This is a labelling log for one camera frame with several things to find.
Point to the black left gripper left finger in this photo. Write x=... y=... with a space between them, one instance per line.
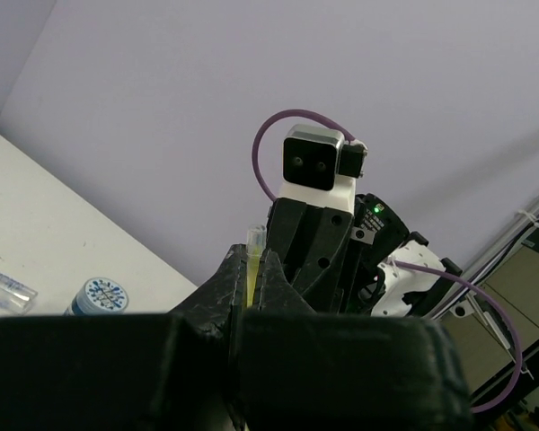
x=211 y=307

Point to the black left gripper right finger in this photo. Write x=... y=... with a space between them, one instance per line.
x=273 y=293

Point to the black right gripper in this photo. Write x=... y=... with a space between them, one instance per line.
x=326 y=254

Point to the yellow clear pen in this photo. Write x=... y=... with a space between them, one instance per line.
x=255 y=246

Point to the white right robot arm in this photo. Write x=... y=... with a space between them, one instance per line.
x=411 y=279

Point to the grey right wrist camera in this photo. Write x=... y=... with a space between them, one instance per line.
x=320 y=167

